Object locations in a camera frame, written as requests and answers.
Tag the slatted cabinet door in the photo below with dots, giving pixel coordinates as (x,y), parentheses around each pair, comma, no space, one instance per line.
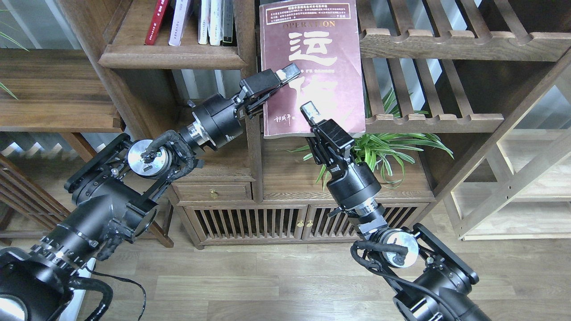
(231,225)
(321,228)

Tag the white upright book middle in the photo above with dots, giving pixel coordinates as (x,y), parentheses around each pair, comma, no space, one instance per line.
(215,22)

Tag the white upright book left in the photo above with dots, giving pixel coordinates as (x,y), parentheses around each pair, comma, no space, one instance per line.
(204,22)

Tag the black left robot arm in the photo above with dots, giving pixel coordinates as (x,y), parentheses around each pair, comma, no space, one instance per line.
(116,195)

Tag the dark wooden side shelf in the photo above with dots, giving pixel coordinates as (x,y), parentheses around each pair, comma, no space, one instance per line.
(57,98)

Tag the left slatted cabinet door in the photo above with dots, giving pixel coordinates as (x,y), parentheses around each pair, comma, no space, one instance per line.
(231,225)

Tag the red paperback book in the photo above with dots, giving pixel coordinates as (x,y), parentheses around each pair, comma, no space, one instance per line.
(159,13)

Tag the white upright book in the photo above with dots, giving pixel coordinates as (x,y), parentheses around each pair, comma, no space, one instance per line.
(215,22)
(204,22)

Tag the dark upright book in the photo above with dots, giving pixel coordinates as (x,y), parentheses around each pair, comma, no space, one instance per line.
(227,22)

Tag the right slatted cabinet door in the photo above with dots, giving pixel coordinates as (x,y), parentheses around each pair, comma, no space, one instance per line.
(321,228)

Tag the white paperback book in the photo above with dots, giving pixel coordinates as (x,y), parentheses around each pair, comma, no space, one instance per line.
(182,11)

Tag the green spider plant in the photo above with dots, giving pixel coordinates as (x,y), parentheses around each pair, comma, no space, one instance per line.
(384,153)

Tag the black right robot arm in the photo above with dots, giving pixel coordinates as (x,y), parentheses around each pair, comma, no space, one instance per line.
(430,282)

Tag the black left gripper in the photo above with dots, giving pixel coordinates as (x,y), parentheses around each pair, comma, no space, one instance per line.
(216,121)

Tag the dark slatted wooden panel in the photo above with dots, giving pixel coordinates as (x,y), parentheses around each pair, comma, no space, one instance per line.
(25,197)

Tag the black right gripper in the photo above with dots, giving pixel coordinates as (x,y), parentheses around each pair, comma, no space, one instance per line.
(352,185)

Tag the light wooden rack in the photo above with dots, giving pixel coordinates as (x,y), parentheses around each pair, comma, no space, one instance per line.
(528,195)

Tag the dark maroon book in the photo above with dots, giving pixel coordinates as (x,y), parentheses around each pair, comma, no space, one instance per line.
(322,38)

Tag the dark wooden bookshelf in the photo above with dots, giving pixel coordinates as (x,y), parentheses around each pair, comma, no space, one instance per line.
(469,86)

